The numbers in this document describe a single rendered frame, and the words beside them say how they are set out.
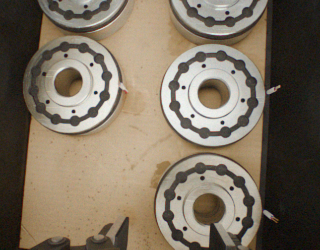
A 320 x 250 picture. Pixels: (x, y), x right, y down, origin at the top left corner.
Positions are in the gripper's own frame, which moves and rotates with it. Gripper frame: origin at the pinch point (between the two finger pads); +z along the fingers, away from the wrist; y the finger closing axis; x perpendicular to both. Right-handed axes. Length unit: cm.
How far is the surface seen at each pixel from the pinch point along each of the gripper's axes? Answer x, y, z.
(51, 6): 19.7, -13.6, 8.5
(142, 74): 13.5, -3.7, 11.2
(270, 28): 19.8, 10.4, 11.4
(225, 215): -0.2, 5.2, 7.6
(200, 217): -1.2, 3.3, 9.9
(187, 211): -0.1, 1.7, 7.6
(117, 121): 8.1, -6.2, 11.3
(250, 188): 2.3, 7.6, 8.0
